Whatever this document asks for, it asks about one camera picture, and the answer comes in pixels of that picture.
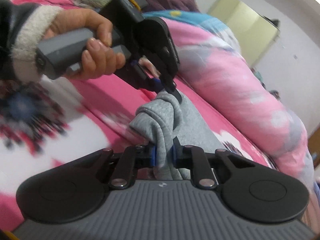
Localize grey drawstring sweatpants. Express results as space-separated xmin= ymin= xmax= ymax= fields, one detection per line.
xmin=130 ymin=91 xmax=225 ymax=180

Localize person left hand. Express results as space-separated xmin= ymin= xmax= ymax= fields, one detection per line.
xmin=43 ymin=9 xmax=126 ymax=80

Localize pink patchwork quilt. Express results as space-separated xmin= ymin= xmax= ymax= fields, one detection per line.
xmin=143 ymin=10 xmax=316 ymax=196

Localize pink floral fleece blanket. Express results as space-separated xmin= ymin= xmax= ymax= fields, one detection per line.
xmin=0 ymin=0 xmax=276 ymax=230

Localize yellow-green cabinet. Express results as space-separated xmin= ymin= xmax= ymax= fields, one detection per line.
xmin=208 ymin=0 xmax=280 ymax=68

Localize dark sleeve white fleece cuff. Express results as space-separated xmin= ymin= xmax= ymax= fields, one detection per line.
xmin=1 ymin=0 xmax=63 ymax=83

